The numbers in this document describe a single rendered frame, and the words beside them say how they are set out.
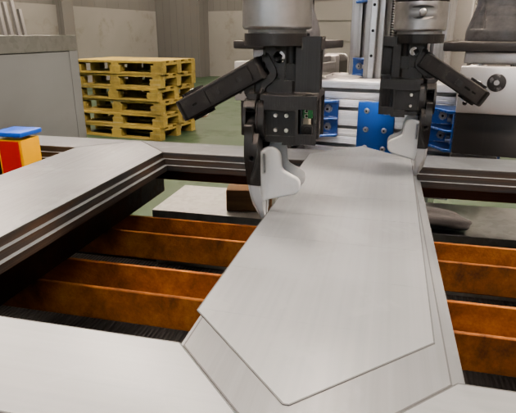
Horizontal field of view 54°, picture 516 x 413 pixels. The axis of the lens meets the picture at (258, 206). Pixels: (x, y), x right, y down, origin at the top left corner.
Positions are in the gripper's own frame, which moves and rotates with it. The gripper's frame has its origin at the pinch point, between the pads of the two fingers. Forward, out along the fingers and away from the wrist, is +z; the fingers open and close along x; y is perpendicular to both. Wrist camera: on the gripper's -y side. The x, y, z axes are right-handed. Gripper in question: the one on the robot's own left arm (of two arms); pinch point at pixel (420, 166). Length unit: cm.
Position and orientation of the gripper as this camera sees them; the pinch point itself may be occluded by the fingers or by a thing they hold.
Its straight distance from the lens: 84.2
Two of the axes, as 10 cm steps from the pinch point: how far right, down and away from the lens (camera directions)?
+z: 0.0, 9.5, 3.2
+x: -2.4, 3.2, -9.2
